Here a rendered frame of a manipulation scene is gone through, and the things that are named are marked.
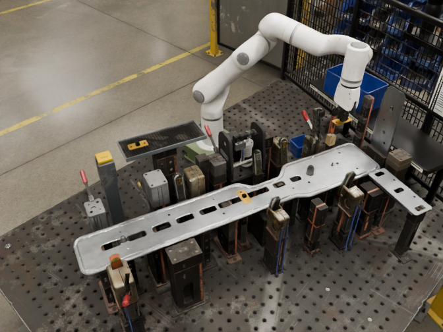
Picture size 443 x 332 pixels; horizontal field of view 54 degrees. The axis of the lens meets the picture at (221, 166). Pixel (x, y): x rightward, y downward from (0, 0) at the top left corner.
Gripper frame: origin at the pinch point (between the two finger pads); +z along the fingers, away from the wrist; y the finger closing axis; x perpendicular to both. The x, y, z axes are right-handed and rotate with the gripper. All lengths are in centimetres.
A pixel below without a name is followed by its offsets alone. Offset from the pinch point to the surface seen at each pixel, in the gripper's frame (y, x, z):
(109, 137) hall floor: -208, -64, 128
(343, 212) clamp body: 20.6, -7.9, 36.0
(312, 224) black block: 17.9, -22.0, 39.3
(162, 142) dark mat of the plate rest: -31, -70, 12
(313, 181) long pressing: 5.2, -14.4, 27.6
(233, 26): -285, 101, 86
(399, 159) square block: 15.4, 24.3, 21.8
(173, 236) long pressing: 6, -82, 28
